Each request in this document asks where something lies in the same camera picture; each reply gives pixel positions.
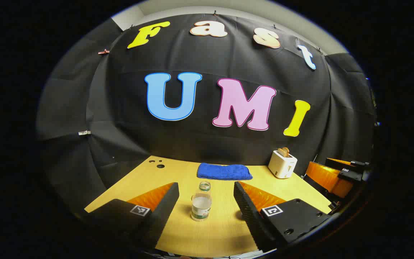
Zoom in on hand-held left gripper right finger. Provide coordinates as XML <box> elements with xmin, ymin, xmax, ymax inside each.
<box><xmin>233</xmin><ymin>181</ymin><xmax>333</xmax><ymax>252</ymax></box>

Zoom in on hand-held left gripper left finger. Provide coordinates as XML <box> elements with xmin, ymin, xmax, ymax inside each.
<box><xmin>81</xmin><ymin>182</ymin><xmax>180</xmax><ymax>250</ymax></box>

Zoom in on clear plastic water bottle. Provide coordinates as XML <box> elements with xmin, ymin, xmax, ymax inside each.
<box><xmin>191</xmin><ymin>181</ymin><xmax>212</xmax><ymax>222</ymax></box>

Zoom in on white toaster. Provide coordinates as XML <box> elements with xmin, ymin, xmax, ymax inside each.
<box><xmin>268</xmin><ymin>150</ymin><xmax>298</xmax><ymax>179</ymax></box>

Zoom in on folded blue towel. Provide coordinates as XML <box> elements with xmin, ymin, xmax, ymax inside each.
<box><xmin>197</xmin><ymin>163</ymin><xmax>253</xmax><ymax>181</ymax></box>

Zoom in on black backdrop cloth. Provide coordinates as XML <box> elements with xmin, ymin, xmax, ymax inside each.
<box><xmin>36</xmin><ymin>14</ymin><xmax>376</xmax><ymax>213</ymax></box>

